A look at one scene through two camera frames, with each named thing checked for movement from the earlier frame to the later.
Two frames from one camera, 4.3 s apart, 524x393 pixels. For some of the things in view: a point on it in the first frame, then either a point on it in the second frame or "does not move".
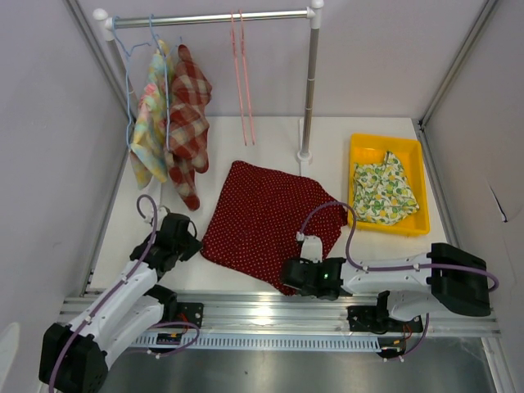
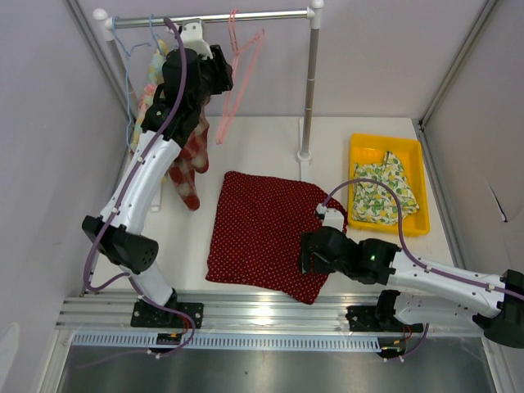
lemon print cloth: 381,193 does not move
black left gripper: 194,246 to 219,67
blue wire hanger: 127,54 does not move
